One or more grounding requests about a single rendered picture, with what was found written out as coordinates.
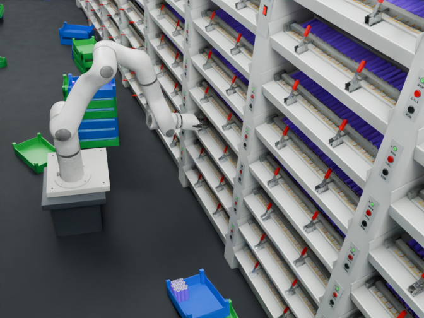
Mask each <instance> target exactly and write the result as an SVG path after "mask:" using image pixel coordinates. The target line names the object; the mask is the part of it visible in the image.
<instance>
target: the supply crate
mask: <svg viewBox="0 0 424 318"><path fill-rule="evenodd" d="M68 76H69V82H68V94H69V92H70V91H71V89H72V87H73V84H72V81H75V82H76V81H77V80H78V78H79V76H75V77H72V74H71V73H70V74H68ZM100 97H116V90H115V78H113V79H112V81H111V85H109V84H108V83H107V84H106V85H103V86H102V87H101V88H100V89H99V90H98V91H97V92H96V94H95V95H94V97H93V98H100Z"/></svg>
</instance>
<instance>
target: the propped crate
mask: <svg viewBox="0 0 424 318"><path fill-rule="evenodd" d="M183 280H184V281H185V284H186V285H188V290H189V297H188V298H189V299H188V300H185V301H183V302H182V301H181V302H180V303H178V301H177V299H176V298H175V296H174V295H173V293H172V291H171V288H170V284H171V281H170V279H169V280H166V286H167V294H168V296H169V297H170V299H171V301H172V302H173V304H174V305H175V308H176V309H177V311H178V312H179V314H180V316H181V318H224V317H227V316H229V315H230V308H229V301H228V299H224V298H223V297H222V296H221V294H220V293H219V292H218V290H217V289H216V288H215V287H214V286H213V284H212V283H211V282H210V280H209V279H208V278H207V277H206V275H205V274H204V269H200V270H199V274H197V275H194V276H191V277H188V278H185V279H183Z"/></svg>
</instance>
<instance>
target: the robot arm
mask: <svg viewBox="0 0 424 318"><path fill-rule="evenodd" d="M117 64H120V65H121V66H123V67H125V68H127V69H129V70H131V71H134V72H135V74H136V77H137V79H138V81H139V85H140V87H141V89H142V92H143V95H144V97H145V99H146V101H147V103H148V105H149V107H150V109H151V111H152V112H151V113H150V114H149V116H148V126H149V128H150V129H159V130H160V131H161V133H162V134H163V135H164V136H165V137H167V138H170V137H172V136H173V135H174V134H175V132H176V129H179V128H181V129H187V130H198V128H202V126H208V125H209V120H208V118H200V117H196V116H195V115H194V114H179V113H171V111H170V109H169V107H168V105H167V102H166V100H165V98H164V96H163V93H162V90H161V88H160V84H159V81H158V78H157V76H156V73H155V69H154V67H153V63H152V61H151V59H150V57H149V55H148V54H147V53H146V52H144V51H142V50H137V49H130V48H127V47H124V46H123V45H121V44H118V43H116V42H113V41H109V40H103V41H99V42H97V43H96V44H95V45H94V47H93V64H92V67H91V68H90V70H89V71H88V72H86V73H85V74H82V75H81V76H80V77H79V78H78V80H77V81H76V83H75V84H74V86H73V87H72V89H71V91H70V92H69V95H68V97H67V99H66V101H65V102H57V103H55V104H54V105H53V106H52V108H51V110H50V133H51V135H52V137H53V138H54V146H55V150H56V156H57V161H58V165H59V169H57V171H56V172H55V174H54V181H55V183H56V184H57V185H58V186H60V187H62V188H65V189H75V188H78V187H81V186H83V185H85V184H86V183H87V182H88V181H89V180H90V177H91V172H90V169H89V168H88V167H87V166H86V165H84V164H83V162H82V157H81V150H80V142H79V136H78V128H79V126H80V124H81V121H82V118H83V116H84V114H85V111H86V108H87V106H88V104H89V103H90V101H91V99H92V98H93V97H94V95H95V94H96V92H97V91H98V90H99V89H100V88H101V87H102V86H103V85H106V84H107V83H109V82H111V81H112V79H113V78H114V76H115V74H116V72H117ZM204 119H206V120H204Z"/></svg>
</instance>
